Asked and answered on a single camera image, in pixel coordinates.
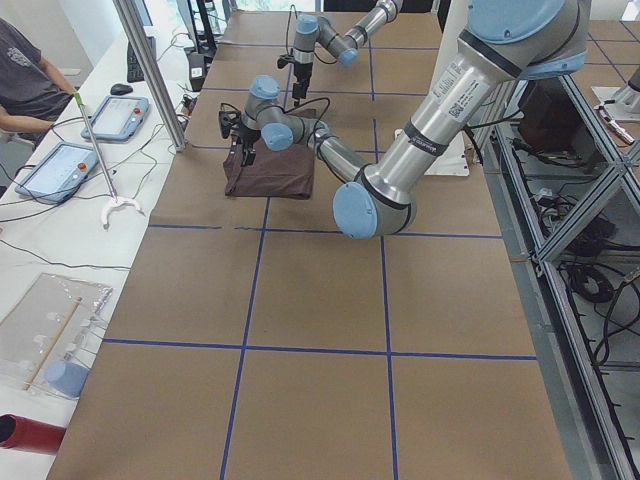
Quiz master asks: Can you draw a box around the far blue teach pendant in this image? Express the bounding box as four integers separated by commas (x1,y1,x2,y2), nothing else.
90,95,150,143

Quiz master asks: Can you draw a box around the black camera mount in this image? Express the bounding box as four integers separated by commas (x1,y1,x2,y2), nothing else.
218,102,242,139
276,53,296,69

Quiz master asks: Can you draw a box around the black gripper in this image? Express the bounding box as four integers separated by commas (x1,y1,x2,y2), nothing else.
292,63,311,100
234,125,258,166

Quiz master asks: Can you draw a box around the aluminium frame post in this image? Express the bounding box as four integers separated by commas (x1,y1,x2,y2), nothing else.
113,0,186,152

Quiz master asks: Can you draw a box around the dark brown t-shirt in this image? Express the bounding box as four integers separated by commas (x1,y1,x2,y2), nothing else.
223,131,315,200

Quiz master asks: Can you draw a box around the right black cable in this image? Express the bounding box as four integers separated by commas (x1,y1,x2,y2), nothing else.
283,4,321,66

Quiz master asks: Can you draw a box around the aluminium frame rack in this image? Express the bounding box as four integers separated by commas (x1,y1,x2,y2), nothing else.
475,64,639,479

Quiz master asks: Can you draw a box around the near blue teach pendant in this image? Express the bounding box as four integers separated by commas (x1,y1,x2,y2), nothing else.
15,142,98,204

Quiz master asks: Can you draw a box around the black cable bundle under rack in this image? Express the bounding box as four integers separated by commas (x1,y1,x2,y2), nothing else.
509,134,640,371

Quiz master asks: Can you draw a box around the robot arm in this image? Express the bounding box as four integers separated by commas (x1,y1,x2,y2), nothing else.
219,1,591,239
277,1,403,106

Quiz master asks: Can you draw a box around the red cylinder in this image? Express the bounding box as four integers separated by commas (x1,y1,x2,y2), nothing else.
1,414,66,455

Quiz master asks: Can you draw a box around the black computer mouse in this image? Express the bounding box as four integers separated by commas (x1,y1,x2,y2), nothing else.
110,83,133,96

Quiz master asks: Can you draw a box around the black keyboard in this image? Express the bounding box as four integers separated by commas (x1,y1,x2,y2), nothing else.
126,43,144,83

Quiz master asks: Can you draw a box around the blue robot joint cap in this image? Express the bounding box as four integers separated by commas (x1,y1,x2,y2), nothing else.
44,360,90,398

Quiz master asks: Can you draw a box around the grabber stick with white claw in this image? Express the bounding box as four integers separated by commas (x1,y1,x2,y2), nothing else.
73,91,144,230

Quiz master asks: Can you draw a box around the seated person in grey shirt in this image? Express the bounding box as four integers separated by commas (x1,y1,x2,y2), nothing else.
1,20,75,144

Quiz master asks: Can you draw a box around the clear plastic bag with stick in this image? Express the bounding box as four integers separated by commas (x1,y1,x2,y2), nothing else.
1,273,112,399

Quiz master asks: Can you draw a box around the blue teach pendant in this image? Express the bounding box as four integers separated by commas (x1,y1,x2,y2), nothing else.
15,142,98,204
90,95,150,143

